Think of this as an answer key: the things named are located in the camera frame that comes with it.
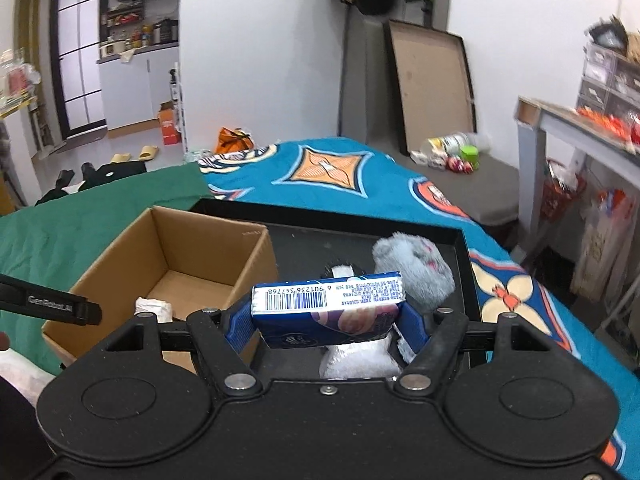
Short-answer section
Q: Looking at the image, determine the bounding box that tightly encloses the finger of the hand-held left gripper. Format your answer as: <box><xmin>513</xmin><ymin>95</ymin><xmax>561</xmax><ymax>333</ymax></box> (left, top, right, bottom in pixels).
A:
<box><xmin>0</xmin><ymin>274</ymin><xmax>104</xmax><ymax>326</ymax></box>

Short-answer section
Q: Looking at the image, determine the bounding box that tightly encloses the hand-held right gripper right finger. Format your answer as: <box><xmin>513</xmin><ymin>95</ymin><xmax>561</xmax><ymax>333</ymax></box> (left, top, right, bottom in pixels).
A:
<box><xmin>387</xmin><ymin>304</ymin><xmax>546</xmax><ymax>397</ymax></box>

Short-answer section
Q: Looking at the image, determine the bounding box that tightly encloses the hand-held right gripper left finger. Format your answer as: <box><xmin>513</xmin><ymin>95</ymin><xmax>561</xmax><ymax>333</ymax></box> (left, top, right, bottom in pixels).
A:
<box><xmin>102</xmin><ymin>296</ymin><xmax>263</xmax><ymax>397</ymax></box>

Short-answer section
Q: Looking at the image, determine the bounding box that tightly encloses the grey plush toy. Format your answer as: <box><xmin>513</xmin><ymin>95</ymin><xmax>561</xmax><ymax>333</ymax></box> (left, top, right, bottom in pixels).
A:
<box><xmin>372</xmin><ymin>231</ymin><xmax>457</xmax><ymax>312</ymax></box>

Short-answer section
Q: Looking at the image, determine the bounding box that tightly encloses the clear plastic bag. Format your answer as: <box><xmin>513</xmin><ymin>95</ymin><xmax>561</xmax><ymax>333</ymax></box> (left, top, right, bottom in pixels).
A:
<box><xmin>319</xmin><ymin>337</ymin><xmax>404</xmax><ymax>379</ymax></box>

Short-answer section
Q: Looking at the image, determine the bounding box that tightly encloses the white paper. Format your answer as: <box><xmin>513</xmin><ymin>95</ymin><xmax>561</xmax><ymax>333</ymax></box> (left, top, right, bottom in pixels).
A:
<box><xmin>135</xmin><ymin>297</ymin><xmax>174</xmax><ymax>324</ymax></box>

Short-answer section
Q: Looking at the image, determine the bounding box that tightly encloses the blue tissue packet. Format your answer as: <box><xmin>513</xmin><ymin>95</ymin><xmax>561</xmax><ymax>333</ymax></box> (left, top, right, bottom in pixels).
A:
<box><xmin>250</xmin><ymin>271</ymin><xmax>407</xmax><ymax>351</ymax></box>

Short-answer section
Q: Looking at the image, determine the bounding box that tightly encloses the black plush toy white label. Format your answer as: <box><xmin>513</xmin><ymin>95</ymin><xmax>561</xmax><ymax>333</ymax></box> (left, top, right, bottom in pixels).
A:
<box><xmin>320</xmin><ymin>260</ymin><xmax>377</xmax><ymax>281</ymax></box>

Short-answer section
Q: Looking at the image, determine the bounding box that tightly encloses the brown cardboard box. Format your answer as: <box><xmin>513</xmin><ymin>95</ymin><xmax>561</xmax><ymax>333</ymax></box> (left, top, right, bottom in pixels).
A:
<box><xmin>41</xmin><ymin>205</ymin><xmax>280</xmax><ymax>377</ymax></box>

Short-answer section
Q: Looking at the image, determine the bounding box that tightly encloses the black shallow tray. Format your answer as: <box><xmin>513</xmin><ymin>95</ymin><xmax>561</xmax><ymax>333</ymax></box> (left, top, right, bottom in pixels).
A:
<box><xmin>187</xmin><ymin>197</ymin><xmax>488</xmax><ymax>379</ymax></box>

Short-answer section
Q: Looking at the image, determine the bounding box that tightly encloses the white sheet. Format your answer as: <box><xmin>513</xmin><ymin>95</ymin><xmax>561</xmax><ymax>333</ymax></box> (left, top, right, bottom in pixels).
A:
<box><xmin>0</xmin><ymin>349</ymin><xmax>57</xmax><ymax>411</ymax></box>

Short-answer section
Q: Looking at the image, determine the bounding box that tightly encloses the green cloth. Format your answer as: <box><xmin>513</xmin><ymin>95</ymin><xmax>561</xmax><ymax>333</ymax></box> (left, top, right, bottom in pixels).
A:
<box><xmin>0</xmin><ymin>162</ymin><xmax>251</xmax><ymax>376</ymax></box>

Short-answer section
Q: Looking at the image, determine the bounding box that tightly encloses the blue patterned blanket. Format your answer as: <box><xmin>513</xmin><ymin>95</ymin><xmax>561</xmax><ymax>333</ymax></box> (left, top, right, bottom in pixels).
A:
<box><xmin>197</xmin><ymin>137</ymin><xmax>628</xmax><ymax>480</ymax></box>

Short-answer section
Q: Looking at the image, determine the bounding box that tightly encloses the grey bench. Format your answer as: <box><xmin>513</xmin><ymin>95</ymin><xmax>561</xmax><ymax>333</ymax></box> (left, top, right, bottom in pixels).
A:
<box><xmin>395</xmin><ymin>152</ymin><xmax>521</xmax><ymax>227</ymax></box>

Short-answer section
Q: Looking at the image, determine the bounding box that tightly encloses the grey door mat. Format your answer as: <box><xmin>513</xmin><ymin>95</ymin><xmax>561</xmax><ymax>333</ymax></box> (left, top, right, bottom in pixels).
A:
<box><xmin>50</xmin><ymin>125</ymin><xmax>109</xmax><ymax>154</ymax></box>

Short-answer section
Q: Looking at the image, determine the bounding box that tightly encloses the orange bag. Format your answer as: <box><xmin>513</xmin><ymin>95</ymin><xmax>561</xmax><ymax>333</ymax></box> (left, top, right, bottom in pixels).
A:
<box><xmin>215</xmin><ymin>127</ymin><xmax>256</xmax><ymax>156</ymax></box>

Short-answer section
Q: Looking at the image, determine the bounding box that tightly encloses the red basket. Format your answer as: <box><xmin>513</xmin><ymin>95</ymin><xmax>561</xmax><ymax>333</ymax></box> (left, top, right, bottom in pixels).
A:
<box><xmin>542</xmin><ymin>160</ymin><xmax>589</xmax><ymax>221</ymax></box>

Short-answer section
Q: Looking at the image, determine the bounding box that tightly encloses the orange cardboard box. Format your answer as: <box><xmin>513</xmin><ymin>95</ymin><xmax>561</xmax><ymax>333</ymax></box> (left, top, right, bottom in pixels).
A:
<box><xmin>157</xmin><ymin>101</ymin><xmax>182</xmax><ymax>147</ymax></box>

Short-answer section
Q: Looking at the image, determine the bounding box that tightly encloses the white paper bag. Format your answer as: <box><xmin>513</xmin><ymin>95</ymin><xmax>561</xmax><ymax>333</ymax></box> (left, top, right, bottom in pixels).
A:
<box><xmin>570</xmin><ymin>190</ymin><xmax>640</xmax><ymax>302</ymax></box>

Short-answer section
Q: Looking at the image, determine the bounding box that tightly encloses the white narrow rack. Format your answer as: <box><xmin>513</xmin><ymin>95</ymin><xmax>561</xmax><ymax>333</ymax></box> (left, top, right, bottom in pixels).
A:
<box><xmin>170</xmin><ymin>62</ymin><xmax>189</xmax><ymax>154</ymax></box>

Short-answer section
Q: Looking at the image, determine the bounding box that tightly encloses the yellow shelf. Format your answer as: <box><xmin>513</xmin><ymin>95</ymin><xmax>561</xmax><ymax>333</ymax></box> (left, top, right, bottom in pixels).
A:
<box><xmin>0</xmin><ymin>47</ymin><xmax>42</xmax><ymax>122</ymax></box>

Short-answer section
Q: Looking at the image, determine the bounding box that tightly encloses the white kitchen cabinet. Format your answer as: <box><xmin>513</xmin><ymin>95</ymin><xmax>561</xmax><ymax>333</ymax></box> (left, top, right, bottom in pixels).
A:
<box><xmin>98</xmin><ymin>44</ymin><xmax>181</xmax><ymax>132</ymax></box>

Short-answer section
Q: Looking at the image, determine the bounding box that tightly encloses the black box lid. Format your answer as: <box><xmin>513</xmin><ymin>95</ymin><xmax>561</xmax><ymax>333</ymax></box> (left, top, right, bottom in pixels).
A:
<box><xmin>382</xmin><ymin>19</ymin><xmax>479</xmax><ymax>157</ymax></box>

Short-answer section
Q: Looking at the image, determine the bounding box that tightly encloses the grey desk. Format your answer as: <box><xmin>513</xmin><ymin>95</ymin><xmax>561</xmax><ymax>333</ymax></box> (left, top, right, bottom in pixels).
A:
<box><xmin>515</xmin><ymin>96</ymin><xmax>640</xmax><ymax>257</ymax></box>

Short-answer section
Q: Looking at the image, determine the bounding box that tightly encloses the black framed sliding door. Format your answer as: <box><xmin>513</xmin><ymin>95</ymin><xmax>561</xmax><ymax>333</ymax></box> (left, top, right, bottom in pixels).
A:
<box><xmin>50</xmin><ymin>0</ymin><xmax>109</xmax><ymax>144</ymax></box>

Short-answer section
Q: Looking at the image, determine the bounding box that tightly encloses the dark grey folded panel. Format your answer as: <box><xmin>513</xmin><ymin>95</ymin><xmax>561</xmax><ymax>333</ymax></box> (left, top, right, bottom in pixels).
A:
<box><xmin>339</xmin><ymin>12</ymin><xmax>402</xmax><ymax>142</ymax></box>

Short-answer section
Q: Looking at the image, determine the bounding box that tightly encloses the pile of orange items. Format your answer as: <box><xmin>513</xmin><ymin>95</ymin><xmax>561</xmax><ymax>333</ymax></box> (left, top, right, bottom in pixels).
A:
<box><xmin>575</xmin><ymin>106</ymin><xmax>640</xmax><ymax>144</ymax></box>

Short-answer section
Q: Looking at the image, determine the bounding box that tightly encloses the clear drawer organizer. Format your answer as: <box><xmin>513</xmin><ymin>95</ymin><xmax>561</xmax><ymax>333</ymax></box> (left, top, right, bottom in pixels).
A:
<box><xmin>577</xmin><ymin>42</ymin><xmax>640</xmax><ymax>116</ymax></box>

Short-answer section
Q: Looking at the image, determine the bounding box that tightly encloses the black door handle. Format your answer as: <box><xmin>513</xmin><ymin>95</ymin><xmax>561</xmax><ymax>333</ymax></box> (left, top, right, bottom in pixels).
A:
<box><xmin>406</xmin><ymin>0</ymin><xmax>435</xmax><ymax>26</ymax></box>

